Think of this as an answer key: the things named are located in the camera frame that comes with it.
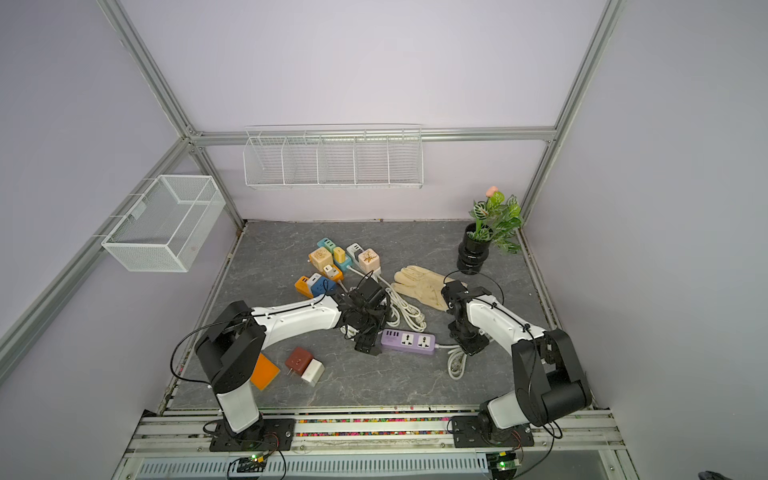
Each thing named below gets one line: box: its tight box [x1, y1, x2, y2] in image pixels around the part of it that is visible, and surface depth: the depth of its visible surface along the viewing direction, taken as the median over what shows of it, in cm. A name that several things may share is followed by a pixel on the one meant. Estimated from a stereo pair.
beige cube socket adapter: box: [307, 246, 333, 271], surface depth 102 cm
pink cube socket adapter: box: [358, 248, 380, 273], surface depth 101 cm
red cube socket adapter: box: [285, 346, 313, 375], surface depth 82 cm
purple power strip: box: [381, 328, 437, 353], surface depth 87 cm
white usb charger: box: [300, 358, 325, 387], surface depth 81 cm
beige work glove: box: [392, 265, 468, 312], surface depth 104 cm
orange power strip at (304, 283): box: [294, 264, 344, 299], surface depth 101 cm
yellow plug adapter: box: [333, 246, 347, 263], surface depth 104 cm
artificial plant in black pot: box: [456, 186, 523, 275], surface depth 91 cm
